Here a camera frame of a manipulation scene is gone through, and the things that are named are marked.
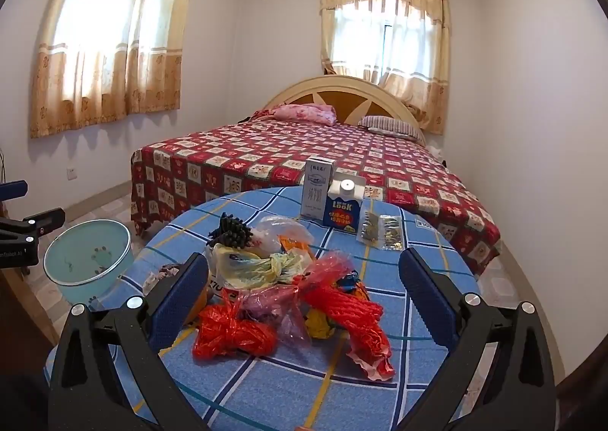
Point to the striped pillow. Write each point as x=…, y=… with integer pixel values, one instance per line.
x=389, y=126

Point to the white carton box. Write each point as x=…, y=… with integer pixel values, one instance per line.
x=317, y=189

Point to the black foam net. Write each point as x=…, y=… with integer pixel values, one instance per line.
x=230, y=229

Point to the white wall socket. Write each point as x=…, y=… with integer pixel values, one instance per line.
x=71, y=173

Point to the yellow wrapper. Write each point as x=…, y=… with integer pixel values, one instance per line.
x=318, y=324

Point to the clear packet with green contents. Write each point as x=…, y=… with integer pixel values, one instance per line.
x=382, y=229

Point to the teal metal trash bin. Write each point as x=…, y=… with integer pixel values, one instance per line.
x=85, y=255

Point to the red plastic bag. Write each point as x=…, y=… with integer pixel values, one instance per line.
x=232, y=331

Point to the orange snack wrapper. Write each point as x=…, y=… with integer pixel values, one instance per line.
x=294, y=246

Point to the wide beige patterned curtain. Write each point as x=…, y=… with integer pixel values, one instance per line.
x=114, y=32

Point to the narrow beige patterned curtain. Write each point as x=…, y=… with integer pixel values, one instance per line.
x=384, y=46

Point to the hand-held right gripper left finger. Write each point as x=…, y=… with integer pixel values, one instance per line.
x=180, y=298

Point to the cream wooden headboard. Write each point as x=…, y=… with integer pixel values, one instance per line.
x=332, y=98

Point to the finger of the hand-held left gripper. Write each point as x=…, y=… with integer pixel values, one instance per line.
x=45, y=220
x=14, y=189

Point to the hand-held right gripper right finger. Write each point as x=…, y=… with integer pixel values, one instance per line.
x=422, y=293

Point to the clear plastic bag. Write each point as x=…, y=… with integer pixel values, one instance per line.
x=280, y=227

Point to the red foam net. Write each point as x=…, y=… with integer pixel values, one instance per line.
x=342, y=310

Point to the bed with red quilt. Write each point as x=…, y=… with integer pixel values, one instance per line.
x=285, y=151

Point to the blue milk carton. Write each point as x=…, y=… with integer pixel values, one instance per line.
x=342, y=210

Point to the pink floral pillow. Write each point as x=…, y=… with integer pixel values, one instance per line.
x=306, y=113

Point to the colourful crumpled wrapper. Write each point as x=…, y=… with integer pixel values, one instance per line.
x=351, y=283

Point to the pale yellow plastic bag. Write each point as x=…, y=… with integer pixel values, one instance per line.
x=247, y=269

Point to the blue plaid tablecloth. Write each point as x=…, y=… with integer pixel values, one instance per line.
x=285, y=388

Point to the purple plastic bag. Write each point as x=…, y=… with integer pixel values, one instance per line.
x=278, y=314

